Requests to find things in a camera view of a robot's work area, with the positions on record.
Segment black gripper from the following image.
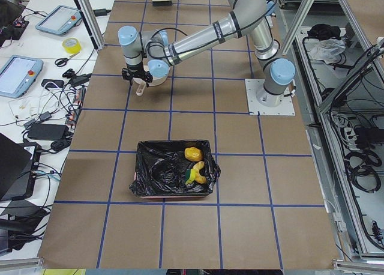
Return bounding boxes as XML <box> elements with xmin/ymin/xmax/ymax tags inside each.
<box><xmin>121</xmin><ymin>63</ymin><xmax>152</xmax><ymax>88</ymax></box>

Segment beige plastic dustpan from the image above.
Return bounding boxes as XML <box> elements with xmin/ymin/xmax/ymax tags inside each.
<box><xmin>133</xmin><ymin>63</ymin><xmax>168</xmax><ymax>96</ymax></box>

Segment brown potato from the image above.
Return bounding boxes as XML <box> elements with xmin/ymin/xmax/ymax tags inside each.
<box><xmin>184</xmin><ymin>147</ymin><xmax>203</xmax><ymax>162</ymax></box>

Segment yellow sponge piece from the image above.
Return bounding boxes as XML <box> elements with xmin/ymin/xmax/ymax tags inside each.
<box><xmin>185</xmin><ymin>169</ymin><xmax>196</xmax><ymax>185</ymax></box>

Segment pale melon rind slice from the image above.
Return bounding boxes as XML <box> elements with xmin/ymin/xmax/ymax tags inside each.
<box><xmin>191</xmin><ymin>161</ymin><xmax>207</xmax><ymax>184</ymax></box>

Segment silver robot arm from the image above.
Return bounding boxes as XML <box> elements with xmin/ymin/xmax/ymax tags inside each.
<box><xmin>118</xmin><ymin>0</ymin><xmax>295</xmax><ymax>96</ymax></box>

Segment bin with black liner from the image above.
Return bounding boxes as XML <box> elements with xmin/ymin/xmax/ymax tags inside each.
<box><xmin>129</xmin><ymin>140</ymin><xmax>221</xmax><ymax>198</ymax></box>

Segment yellow tape roll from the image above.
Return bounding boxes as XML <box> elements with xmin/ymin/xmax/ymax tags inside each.
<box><xmin>62</xmin><ymin>37</ymin><xmax>82</xmax><ymax>54</ymax></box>

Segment far teach pendant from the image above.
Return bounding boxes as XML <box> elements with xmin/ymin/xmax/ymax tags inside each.
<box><xmin>35</xmin><ymin>5</ymin><xmax>82</xmax><ymax>35</ymax></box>

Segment teach pendant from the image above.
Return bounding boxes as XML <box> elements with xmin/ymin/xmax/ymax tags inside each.
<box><xmin>35</xmin><ymin>5</ymin><xmax>82</xmax><ymax>35</ymax></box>
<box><xmin>1</xmin><ymin>55</ymin><xmax>44</xmax><ymax>98</ymax></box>

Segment near teach pendant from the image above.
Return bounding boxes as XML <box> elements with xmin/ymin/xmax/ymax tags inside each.
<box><xmin>1</xmin><ymin>55</ymin><xmax>44</xmax><ymax>98</ymax></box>

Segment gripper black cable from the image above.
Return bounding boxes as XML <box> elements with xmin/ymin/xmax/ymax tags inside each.
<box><xmin>145</xmin><ymin>28</ymin><xmax>188</xmax><ymax>59</ymax></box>

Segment black handled scissors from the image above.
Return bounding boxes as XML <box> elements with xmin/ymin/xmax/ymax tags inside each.
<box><xmin>54</xmin><ymin>52</ymin><xmax>79</xmax><ymax>67</ymax></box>

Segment aluminium frame post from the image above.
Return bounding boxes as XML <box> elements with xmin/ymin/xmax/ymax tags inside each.
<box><xmin>73</xmin><ymin>0</ymin><xmax>104</xmax><ymax>50</ymax></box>

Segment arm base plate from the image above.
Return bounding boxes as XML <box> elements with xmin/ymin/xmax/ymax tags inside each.
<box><xmin>245</xmin><ymin>79</ymin><xmax>296</xmax><ymax>116</ymax></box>

